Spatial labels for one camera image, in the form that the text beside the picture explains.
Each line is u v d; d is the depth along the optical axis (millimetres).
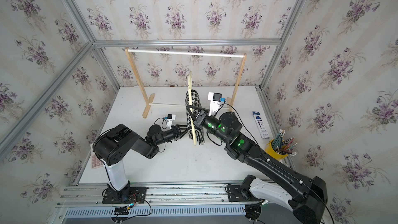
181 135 783
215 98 555
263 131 947
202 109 566
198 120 542
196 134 616
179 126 800
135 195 731
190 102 604
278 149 754
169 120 839
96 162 819
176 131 780
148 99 1088
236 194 731
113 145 510
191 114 593
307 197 382
